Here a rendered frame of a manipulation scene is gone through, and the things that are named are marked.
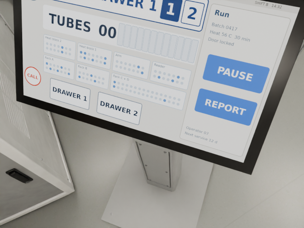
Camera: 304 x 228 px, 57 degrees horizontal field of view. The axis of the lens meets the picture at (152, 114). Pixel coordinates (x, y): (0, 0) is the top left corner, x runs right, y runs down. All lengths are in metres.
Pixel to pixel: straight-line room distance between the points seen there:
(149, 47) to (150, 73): 0.05
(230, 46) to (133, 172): 1.14
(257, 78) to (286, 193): 1.18
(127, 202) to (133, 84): 1.02
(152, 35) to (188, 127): 0.18
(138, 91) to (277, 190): 1.20
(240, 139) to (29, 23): 0.45
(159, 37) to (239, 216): 1.18
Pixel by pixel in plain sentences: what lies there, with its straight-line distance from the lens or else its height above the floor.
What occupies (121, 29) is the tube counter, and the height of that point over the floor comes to 1.12.
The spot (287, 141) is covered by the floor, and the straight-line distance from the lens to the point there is 1.72.
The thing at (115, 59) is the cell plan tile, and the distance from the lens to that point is 0.53.
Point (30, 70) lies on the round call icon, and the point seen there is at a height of 1.02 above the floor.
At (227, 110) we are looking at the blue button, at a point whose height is 1.05.
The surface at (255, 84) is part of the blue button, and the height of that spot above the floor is 1.09.
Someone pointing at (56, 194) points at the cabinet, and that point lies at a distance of 1.51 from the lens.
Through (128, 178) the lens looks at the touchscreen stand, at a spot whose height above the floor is 0.04.
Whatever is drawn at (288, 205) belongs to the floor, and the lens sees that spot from 1.61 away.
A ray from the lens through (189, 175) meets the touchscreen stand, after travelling 1.50.
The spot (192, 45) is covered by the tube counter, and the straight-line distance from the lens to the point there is 0.48.
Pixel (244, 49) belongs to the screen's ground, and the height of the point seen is 1.13.
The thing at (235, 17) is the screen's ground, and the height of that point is 1.16.
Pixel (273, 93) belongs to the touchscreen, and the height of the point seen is 1.08.
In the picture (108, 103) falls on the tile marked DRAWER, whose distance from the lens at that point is 0.56.
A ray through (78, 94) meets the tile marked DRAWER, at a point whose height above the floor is 1.01.
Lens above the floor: 1.48
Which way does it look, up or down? 62 degrees down
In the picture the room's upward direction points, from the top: 8 degrees counter-clockwise
